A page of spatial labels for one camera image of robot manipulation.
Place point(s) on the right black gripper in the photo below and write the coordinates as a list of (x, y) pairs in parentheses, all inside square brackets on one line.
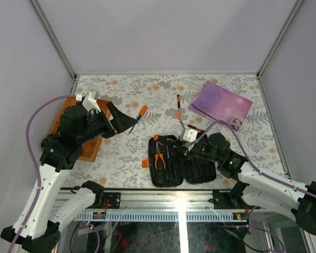
[(190, 152)]

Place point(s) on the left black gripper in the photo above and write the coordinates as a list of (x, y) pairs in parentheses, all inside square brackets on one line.
[(121, 122)]

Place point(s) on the black handled screwdriver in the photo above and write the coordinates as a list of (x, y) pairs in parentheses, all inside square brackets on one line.
[(173, 144)]

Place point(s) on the orange handled pliers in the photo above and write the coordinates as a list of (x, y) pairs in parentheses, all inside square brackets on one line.
[(159, 162)]

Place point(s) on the black plastic tool case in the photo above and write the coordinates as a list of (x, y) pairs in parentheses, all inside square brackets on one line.
[(178, 168)]

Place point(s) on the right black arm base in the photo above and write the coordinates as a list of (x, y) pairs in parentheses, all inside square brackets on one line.
[(229, 199)]

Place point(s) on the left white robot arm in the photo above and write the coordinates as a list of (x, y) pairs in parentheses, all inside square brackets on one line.
[(38, 229)]

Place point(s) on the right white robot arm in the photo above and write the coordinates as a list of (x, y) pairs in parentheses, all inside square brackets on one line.
[(295, 200)]

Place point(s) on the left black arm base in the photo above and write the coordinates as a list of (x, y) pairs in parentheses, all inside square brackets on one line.
[(111, 200)]

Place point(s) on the orange black utility tool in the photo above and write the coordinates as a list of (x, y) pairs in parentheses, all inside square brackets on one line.
[(195, 128)]

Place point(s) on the purple printed pouch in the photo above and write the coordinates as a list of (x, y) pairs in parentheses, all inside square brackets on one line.
[(217, 103)]

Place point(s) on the orange tipped metal file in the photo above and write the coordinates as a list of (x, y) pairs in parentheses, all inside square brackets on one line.
[(180, 120)]

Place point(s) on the small precision screwdriver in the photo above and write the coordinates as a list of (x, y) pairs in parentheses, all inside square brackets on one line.
[(178, 102)]

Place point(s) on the orange handled screwdriver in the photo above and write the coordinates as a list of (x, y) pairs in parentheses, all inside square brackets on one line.
[(141, 113)]

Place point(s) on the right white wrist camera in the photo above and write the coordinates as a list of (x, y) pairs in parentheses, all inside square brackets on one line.
[(188, 135)]

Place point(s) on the aluminium front rail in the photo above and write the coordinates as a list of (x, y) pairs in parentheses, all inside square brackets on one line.
[(162, 206)]

